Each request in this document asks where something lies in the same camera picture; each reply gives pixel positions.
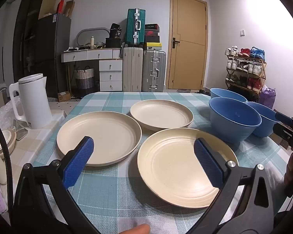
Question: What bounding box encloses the purple bag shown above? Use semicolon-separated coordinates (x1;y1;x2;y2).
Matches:
258;85;276;110

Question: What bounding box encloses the white electric kettle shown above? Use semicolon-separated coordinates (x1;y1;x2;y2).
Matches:
9;73;53;129

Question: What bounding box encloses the small cardboard box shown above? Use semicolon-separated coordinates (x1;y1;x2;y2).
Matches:
57;91;71;102

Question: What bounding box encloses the white drawer desk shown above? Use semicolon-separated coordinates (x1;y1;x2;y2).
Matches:
61;48;124;92

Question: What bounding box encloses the stack of cream bowls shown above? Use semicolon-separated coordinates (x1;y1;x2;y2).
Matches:
0;129;17;154

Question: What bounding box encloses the dark tall cabinet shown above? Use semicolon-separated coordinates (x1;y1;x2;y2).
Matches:
12;0;49;83

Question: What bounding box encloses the silver suitcase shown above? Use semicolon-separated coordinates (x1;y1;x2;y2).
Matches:
142;49;166;92

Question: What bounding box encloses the beige checked cloth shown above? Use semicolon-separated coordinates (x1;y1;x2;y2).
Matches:
0;101;69;200

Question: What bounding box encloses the wooden shoe rack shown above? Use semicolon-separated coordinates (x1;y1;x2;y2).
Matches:
225;46;267;95

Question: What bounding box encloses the beige suitcase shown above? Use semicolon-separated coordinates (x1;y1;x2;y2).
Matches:
122;46;144;92

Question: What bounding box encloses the oval mirror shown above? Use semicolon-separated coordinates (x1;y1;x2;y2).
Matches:
77;27;110;48

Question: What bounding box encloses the pile of dark shoes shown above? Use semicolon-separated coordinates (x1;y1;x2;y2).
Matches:
177;89;210;95

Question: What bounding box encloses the dotted white floor mat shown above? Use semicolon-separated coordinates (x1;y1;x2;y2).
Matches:
47;97;82;110

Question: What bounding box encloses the person's left hand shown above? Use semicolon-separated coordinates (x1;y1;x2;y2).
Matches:
120;224;150;234

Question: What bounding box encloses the black cable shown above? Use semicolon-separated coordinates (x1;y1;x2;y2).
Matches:
0;112;15;227

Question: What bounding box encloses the clear plastic bag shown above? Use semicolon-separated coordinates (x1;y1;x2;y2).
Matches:
0;100;17;127

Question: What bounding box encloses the yellow shoe box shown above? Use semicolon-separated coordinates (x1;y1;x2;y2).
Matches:
144;42;162;50

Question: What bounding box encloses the cardboard sheet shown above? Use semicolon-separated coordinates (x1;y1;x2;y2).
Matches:
38;0;59;20

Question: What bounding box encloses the blue bowl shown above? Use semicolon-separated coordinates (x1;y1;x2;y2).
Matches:
208;97;262;144
210;88;248;103
246;102;281;138

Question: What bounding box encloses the teal suitcase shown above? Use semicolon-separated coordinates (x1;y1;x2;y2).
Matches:
125;8;146;47

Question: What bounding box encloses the teal checked tablecloth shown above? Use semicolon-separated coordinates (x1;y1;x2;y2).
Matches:
33;91;290;234

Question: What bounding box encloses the black bag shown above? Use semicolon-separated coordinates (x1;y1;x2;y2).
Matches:
105;23;122;49

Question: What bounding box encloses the wooden door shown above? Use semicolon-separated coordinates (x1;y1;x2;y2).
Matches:
168;0;208;90

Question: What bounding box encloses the metal stand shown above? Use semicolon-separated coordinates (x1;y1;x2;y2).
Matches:
11;119;29;141

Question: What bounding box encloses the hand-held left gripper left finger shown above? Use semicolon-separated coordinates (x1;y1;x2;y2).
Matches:
13;136;98;234

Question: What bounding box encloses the woven laundry basket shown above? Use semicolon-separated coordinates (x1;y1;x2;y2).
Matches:
74;66;95;90

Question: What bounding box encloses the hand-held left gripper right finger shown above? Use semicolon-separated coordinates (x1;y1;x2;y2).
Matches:
186;138;279;234

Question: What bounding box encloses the person's right hand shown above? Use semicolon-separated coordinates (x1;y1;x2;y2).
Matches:
284;162;293;187

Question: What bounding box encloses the cream plate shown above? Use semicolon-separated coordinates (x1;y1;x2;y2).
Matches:
137;128;239;209
57;111;142;167
130;99;194;131

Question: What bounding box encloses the black refrigerator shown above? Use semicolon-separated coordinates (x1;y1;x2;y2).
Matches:
35;13;72;98

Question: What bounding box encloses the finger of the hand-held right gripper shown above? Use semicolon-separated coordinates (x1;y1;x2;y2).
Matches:
273;123;293;150
275;112;293;127

